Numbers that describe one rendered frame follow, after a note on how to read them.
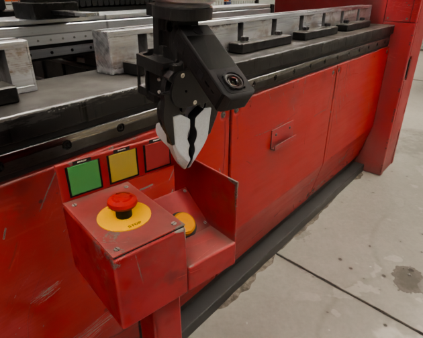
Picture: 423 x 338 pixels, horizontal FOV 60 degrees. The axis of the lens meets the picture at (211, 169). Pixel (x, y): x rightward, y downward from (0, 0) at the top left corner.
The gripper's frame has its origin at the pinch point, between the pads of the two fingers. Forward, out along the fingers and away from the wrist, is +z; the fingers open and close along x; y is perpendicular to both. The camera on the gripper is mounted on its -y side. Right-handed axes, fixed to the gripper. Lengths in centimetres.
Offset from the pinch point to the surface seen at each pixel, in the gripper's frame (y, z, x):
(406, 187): 24, 86, -181
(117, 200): 1.3, 3.0, 10.6
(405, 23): 54, 0, -183
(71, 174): 10.0, 2.5, 13.0
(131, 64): 39.4, -2.9, -13.5
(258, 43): 45, -2, -62
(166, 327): -2.2, 28.9, 5.6
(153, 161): 9.8, 4.5, -0.3
